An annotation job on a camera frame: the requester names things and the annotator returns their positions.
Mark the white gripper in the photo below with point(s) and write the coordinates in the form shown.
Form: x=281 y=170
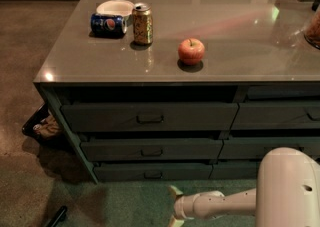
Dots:
x=184 y=207

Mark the drawer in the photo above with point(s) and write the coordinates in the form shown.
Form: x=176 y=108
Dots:
x=234 y=170
x=152 y=171
x=255 y=148
x=129 y=117
x=277 y=115
x=151 y=149

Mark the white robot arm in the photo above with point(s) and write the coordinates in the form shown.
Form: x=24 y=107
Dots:
x=287 y=195

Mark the grey drawer cabinet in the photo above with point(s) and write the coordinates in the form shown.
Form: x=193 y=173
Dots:
x=255 y=51

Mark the black object on floor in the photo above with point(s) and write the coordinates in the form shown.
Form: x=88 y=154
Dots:
x=59 y=216

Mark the black bin with brown bag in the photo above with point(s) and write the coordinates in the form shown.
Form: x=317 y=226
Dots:
x=43 y=127

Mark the red apple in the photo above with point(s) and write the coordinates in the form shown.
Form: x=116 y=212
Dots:
x=191 y=51

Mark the gold soda can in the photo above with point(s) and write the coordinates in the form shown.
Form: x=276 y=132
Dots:
x=142 y=24

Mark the blue pepsi can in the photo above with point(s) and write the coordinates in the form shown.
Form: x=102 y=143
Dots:
x=108 y=24

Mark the white bowl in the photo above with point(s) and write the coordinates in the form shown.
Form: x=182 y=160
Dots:
x=115 y=7

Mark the glass jar with snacks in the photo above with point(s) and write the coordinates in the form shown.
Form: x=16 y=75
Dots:
x=312 y=30

